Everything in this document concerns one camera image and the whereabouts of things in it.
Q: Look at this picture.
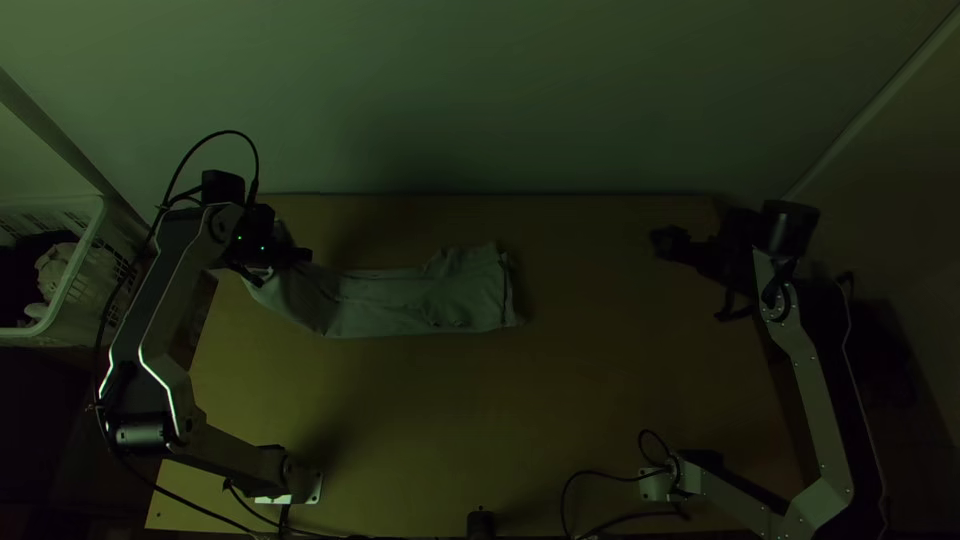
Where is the heap of clothes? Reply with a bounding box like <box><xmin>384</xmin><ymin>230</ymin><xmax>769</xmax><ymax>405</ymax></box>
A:
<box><xmin>0</xmin><ymin>230</ymin><xmax>81</xmax><ymax>329</ymax></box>

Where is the white laundry basket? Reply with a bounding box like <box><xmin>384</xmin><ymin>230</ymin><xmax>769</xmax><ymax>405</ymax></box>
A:
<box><xmin>0</xmin><ymin>194</ymin><xmax>145</xmax><ymax>349</ymax></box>

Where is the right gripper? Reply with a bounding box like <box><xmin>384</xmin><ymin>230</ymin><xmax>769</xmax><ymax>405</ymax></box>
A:
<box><xmin>649</xmin><ymin>208</ymin><xmax>760</xmax><ymax>288</ymax></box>

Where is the grey t-shirt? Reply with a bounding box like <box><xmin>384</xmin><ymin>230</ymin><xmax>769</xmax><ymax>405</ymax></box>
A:
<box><xmin>242</xmin><ymin>240</ymin><xmax>526</xmax><ymax>340</ymax></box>

